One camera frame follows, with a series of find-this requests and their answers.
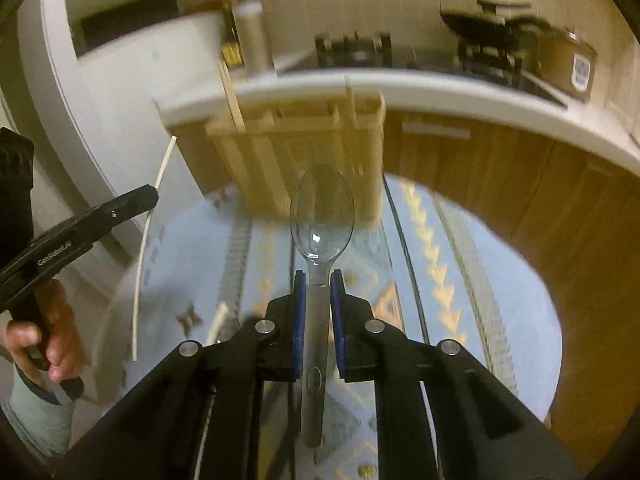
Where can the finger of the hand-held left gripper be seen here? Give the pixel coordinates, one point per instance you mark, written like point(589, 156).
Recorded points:
point(130, 202)

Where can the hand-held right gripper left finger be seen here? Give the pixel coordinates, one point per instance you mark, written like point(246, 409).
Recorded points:
point(299, 325)

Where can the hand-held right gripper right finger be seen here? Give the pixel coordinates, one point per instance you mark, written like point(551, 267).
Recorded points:
point(337, 325)

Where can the clear plastic spoon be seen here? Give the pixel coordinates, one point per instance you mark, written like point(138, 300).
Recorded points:
point(320, 210)

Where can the beige plastic utensil basket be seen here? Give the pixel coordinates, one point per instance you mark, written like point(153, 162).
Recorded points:
point(300, 145)

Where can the person's left forearm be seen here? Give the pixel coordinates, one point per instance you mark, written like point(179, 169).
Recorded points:
point(35, 420)

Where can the person's left hand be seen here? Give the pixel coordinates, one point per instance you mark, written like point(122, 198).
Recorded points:
point(67, 340)

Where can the wooden chopstick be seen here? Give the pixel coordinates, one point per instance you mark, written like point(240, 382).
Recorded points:
point(231, 95)

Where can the yellow oil bottle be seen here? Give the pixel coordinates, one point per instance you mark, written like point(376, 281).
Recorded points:
point(231, 42)

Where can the beige thermos bottle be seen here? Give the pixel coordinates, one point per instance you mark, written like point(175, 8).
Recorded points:
point(255, 40)

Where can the black glass gas stove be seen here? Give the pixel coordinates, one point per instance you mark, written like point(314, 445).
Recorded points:
point(430, 67)

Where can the black wok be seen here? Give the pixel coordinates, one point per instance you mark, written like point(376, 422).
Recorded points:
point(485, 25)

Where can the beige rice cooker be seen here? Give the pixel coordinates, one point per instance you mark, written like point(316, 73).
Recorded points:
point(567, 67)

